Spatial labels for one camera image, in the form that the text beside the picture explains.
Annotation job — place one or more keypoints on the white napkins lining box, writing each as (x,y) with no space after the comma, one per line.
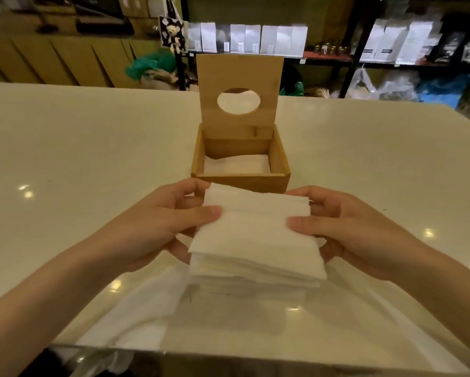
(237,165)

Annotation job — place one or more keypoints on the person's right hand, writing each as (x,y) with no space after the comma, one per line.
(360,239)

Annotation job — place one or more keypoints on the blue plastic bag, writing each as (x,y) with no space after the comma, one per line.
(447,90)

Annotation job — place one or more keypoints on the person's left thumb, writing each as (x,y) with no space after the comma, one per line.
(195,218)

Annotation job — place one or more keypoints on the row of white packets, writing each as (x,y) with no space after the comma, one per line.
(250,39)

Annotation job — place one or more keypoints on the row of small glass jars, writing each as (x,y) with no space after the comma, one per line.
(328,49)

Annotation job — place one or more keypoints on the white plastic bag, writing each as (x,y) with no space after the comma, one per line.
(380,86)

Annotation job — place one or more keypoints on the white stand-up pouch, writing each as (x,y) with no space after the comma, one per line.
(372,39)
(415,42)
(392,45)

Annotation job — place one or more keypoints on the person's left hand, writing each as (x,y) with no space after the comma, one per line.
(152,227)

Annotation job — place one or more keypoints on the person's right forearm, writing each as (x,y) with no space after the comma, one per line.
(451,294)

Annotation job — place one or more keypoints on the wooden tissue box with lid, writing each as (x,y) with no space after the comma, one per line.
(238,125)

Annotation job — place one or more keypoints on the person's right thumb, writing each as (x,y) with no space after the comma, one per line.
(309,225)

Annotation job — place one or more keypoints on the black metal shelf rack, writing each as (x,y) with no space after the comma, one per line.
(350,62)

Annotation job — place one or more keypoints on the stack of brown cardboard boxes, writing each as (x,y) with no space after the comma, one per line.
(54,54)

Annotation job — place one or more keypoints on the stack of white paper napkins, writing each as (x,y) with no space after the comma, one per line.
(254,239)

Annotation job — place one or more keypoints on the green plastic bag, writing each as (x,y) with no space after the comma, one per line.
(152,65)

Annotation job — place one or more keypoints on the person's left forearm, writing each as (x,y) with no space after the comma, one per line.
(42,306)

